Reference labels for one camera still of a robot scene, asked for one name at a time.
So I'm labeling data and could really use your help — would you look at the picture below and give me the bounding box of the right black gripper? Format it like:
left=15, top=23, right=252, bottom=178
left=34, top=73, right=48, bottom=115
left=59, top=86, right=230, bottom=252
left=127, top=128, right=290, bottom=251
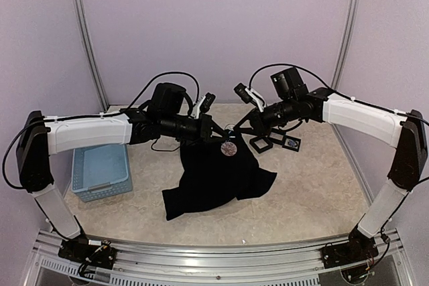
left=234, top=96, right=298, bottom=137

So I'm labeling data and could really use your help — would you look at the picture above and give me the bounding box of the black garment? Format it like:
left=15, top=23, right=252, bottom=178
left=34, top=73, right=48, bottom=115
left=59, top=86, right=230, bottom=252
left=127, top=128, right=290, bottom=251
left=162, top=132, right=278, bottom=221

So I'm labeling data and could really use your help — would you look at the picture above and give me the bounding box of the starry night blue brooch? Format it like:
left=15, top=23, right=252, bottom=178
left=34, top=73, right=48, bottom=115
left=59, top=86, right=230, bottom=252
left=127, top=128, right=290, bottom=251
left=286, top=139, right=298, bottom=147

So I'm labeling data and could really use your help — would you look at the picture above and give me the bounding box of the orange portrait brooch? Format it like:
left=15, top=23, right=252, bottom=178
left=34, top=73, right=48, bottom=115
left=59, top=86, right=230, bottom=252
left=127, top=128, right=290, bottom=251
left=225, top=124, right=236, bottom=139

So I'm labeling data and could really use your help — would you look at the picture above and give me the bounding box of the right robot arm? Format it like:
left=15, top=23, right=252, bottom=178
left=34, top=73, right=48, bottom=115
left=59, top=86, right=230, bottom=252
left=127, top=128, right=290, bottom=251
left=234, top=64, right=428, bottom=262

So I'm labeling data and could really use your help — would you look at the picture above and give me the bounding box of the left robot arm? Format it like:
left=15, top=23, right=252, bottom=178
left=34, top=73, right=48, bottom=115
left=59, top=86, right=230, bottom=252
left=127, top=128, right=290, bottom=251
left=10, top=82, right=227, bottom=263

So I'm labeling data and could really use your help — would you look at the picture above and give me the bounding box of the pale pink round brooch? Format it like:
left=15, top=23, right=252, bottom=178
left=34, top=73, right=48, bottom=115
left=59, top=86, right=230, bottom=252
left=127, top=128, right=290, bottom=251
left=221, top=141, right=237, bottom=157

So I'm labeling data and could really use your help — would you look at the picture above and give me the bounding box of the blue plastic basket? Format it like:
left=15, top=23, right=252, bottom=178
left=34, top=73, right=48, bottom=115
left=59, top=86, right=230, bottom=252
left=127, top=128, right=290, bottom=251
left=71, top=144, right=133, bottom=202

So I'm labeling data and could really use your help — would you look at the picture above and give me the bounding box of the black square frame near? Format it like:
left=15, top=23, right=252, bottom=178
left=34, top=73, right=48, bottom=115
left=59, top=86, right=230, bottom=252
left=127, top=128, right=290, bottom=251
left=249, top=137, right=273, bottom=154

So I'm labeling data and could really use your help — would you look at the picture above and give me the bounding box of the black square frame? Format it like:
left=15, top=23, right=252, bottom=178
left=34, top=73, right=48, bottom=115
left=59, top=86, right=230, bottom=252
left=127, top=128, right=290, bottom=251
left=282, top=135, right=301, bottom=152
left=268, top=129, right=286, bottom=145
left=249, top=137, right=273, bottom=154

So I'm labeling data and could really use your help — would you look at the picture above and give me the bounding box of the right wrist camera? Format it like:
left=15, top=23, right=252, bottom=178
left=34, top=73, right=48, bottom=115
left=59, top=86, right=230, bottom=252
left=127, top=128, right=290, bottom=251
left=234, top=83, right=266, bottom=113

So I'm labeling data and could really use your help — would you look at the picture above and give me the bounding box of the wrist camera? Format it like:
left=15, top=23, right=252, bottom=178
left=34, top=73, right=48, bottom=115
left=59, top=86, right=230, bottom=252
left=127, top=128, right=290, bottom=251
left=234, top=83, right=266, bottom=113
left=191, top=92, right=216, bottom=119

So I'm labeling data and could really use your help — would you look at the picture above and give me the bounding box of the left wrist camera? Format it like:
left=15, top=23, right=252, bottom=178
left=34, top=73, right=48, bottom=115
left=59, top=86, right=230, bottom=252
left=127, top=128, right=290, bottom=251
left=191, top=92, right=216, bottom=119

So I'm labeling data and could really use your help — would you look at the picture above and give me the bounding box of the black square frame middle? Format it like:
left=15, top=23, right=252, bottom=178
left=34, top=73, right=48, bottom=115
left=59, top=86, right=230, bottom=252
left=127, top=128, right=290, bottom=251
left=268, top=129, right=286, bottom=145

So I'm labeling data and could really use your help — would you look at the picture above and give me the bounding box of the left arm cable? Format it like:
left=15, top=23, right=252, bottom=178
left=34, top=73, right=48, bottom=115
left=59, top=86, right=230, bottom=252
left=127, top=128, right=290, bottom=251
left=2, top=71, right=202, bottom=190

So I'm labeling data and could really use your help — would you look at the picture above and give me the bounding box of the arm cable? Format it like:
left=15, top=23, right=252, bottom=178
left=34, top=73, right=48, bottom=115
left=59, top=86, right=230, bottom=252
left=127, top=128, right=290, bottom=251
left=2, top=71, right=202, bottom=190
left=248, top=63, right=429, bottom=183

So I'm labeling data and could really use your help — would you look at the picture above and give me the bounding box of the black square frame far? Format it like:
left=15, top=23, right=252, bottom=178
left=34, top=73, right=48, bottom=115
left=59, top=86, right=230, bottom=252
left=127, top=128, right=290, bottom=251
left=282, top=135, right=301, bottom=152

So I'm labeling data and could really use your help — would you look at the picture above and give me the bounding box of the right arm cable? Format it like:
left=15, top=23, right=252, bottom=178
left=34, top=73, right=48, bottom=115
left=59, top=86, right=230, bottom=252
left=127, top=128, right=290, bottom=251
left=248, top=63, right=429, bottom=183

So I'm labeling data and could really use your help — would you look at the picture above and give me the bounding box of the aluminium front rail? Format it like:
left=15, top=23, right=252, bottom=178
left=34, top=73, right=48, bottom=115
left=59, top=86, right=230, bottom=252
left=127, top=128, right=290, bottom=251
left=32, top=228, right=412, bottom=286

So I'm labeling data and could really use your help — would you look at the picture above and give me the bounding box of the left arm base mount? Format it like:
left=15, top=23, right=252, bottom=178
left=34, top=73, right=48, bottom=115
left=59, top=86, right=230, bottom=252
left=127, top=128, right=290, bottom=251
left=58, top=230, right=117, bottom=278

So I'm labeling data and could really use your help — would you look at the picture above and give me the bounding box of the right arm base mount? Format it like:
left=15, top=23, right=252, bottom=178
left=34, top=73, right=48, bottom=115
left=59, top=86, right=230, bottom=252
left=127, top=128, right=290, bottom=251
left=320, top=228, right=391, bottom=285

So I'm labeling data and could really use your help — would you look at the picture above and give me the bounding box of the right aluminium corner post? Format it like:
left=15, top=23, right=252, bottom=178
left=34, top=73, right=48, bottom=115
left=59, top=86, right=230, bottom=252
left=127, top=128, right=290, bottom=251
left=331, top=0, right=359, bottom=90

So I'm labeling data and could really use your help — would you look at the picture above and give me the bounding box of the aluminium corner post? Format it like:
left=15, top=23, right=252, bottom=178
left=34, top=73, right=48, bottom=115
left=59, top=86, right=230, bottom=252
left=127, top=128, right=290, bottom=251
left=72, top=0, right=109, bottom=111
left=331, top=0, right=359, bottom=90

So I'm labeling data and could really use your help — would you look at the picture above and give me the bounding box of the left aluminium corner post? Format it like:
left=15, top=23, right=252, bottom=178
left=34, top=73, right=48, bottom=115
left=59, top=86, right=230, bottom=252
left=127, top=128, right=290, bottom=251
left=72, top=0, right=109, bottom=111

